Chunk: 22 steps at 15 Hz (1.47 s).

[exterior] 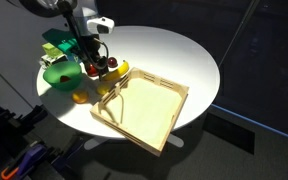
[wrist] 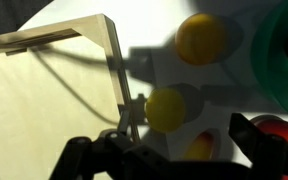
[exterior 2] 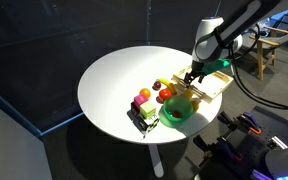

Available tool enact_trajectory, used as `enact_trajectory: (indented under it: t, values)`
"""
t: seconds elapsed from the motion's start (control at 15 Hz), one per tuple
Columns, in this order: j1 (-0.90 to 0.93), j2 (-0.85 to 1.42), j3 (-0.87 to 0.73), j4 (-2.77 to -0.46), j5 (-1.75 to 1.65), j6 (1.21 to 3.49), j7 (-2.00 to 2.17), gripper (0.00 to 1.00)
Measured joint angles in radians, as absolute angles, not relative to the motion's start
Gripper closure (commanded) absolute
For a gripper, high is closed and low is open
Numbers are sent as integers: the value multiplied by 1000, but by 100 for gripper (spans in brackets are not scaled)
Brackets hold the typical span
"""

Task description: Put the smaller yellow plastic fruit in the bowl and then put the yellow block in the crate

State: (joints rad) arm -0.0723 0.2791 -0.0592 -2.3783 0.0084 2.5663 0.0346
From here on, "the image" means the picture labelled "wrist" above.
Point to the light wooden tray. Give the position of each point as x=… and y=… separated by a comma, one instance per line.
x=44, y=100

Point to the small yellow plastic lemon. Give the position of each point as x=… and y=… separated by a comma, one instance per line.
x=164, y=110

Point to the red plastic tomato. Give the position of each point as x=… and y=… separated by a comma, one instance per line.
x=280, y=128

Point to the green translucent plastic bowl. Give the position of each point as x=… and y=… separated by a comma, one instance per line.
x=274, y=66

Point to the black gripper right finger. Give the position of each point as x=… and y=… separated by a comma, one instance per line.
x=270, y=156

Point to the large yellow-orange plastic fruit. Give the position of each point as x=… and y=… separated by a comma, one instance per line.
x=200, y=38

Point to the yellow plastic banana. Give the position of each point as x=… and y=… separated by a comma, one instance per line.
x=200, y=148

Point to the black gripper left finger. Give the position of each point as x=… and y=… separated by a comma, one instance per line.
x=117, y=156

